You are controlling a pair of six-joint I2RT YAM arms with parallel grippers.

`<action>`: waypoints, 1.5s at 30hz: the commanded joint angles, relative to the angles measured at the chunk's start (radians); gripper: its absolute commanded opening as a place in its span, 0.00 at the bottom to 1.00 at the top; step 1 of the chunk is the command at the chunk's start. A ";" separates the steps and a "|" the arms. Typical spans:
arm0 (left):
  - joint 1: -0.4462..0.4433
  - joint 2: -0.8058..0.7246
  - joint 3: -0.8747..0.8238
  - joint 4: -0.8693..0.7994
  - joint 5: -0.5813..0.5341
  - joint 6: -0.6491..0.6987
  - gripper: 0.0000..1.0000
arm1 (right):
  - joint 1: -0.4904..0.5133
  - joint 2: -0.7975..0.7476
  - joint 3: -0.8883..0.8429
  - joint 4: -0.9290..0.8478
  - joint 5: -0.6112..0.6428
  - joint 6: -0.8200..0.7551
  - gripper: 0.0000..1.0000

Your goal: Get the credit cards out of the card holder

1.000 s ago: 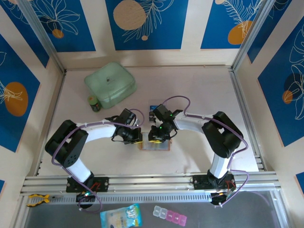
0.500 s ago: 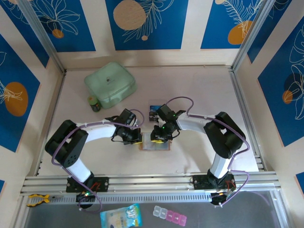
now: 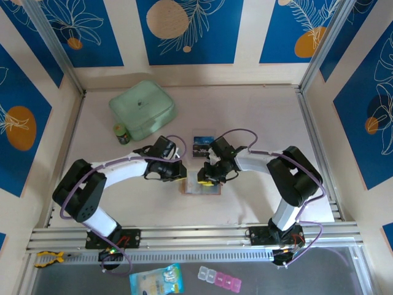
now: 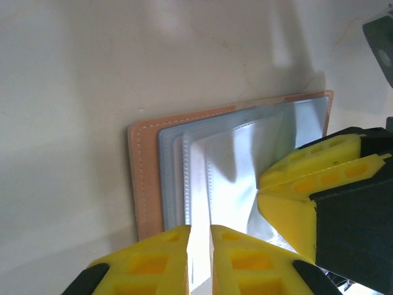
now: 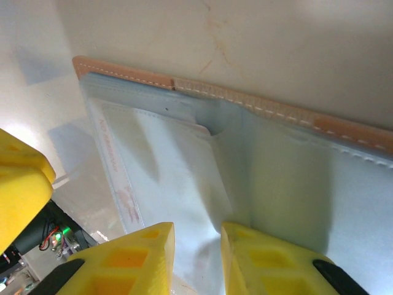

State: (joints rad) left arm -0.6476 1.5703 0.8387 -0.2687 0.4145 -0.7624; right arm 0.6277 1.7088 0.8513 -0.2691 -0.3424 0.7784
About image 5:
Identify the pale card with red print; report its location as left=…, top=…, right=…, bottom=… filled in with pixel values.
left=88, top=103, right=216, bottom=237

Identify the tan leather card holder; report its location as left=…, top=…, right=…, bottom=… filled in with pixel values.
left=72, top=55, right=393, bottom=295

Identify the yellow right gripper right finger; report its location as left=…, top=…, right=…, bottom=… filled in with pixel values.
left=220, top=221, right=371, bottom=295

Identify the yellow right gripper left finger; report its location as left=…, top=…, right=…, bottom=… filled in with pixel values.
left=29, top=221, right=176, bottom=295

